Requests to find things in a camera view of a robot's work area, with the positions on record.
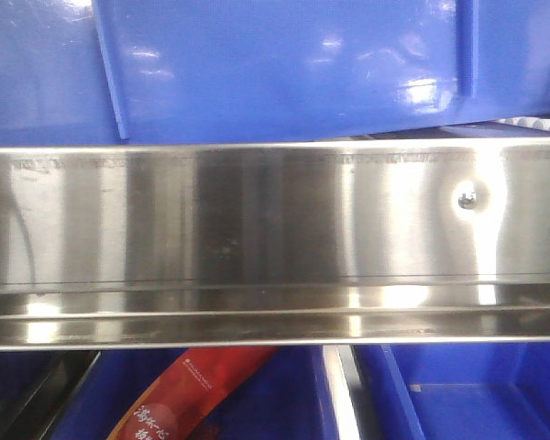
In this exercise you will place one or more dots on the lower left blue bin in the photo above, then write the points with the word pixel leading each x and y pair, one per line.
pixel 288 398

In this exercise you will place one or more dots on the large blue bin left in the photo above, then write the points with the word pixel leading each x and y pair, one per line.
pixel 170 72

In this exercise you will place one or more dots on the lower blue bin with parts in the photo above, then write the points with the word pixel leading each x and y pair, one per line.
pixel 459 391

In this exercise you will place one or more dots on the steel shelf front beam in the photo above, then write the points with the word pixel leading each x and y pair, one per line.
pixel 380 241

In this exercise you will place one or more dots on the red snack packet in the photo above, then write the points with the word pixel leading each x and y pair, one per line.
pixel 178 400

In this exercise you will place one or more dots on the left white roller rail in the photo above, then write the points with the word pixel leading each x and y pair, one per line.
pixel 530 122

